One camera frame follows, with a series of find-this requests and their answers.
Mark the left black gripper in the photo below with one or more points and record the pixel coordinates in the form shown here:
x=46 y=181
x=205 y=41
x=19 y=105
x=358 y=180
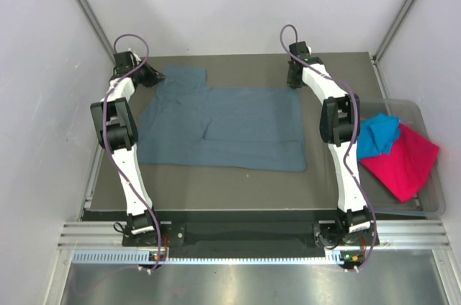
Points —
x=154 y=76

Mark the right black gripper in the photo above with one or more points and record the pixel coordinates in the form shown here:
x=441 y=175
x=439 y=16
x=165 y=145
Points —
x=294 y=84

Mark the grey-blue t-shirt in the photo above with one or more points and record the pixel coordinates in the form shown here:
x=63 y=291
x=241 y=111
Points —
x=191 y=123

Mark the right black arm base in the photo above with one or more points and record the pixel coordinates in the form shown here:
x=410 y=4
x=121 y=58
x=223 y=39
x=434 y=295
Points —
x=329 y=235

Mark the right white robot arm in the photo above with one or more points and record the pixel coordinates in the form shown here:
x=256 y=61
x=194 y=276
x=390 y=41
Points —
x=339 y=129

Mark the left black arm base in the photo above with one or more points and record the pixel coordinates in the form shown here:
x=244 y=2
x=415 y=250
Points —
x=172 y=235

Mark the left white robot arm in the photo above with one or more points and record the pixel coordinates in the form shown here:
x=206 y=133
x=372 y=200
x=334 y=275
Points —
x=117 y=134

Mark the bright blue t-shirt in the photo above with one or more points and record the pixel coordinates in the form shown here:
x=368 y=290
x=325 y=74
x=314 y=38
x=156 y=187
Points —
x=377 y=135

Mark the magenta t-shirt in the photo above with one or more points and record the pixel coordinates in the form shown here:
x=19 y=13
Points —
x=406 y=168

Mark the clear plastic bin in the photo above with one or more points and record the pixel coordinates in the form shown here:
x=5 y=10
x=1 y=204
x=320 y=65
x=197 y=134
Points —
x=429 y=200

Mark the left aluminium frame post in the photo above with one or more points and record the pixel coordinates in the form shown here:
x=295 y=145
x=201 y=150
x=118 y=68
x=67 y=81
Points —
x=96 y=27

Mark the aluminium frame post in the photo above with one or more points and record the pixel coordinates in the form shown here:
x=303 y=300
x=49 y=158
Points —
x=96 y=27
x=393 y=29

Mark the right aluminium frame post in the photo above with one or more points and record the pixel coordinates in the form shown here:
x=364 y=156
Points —
x=393 y=29

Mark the front aluminium rail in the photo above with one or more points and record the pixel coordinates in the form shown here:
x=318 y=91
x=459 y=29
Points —
x=393 y=234

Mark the slotted cable duct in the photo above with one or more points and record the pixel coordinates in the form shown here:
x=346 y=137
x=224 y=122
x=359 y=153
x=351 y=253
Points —
x=151 y=258

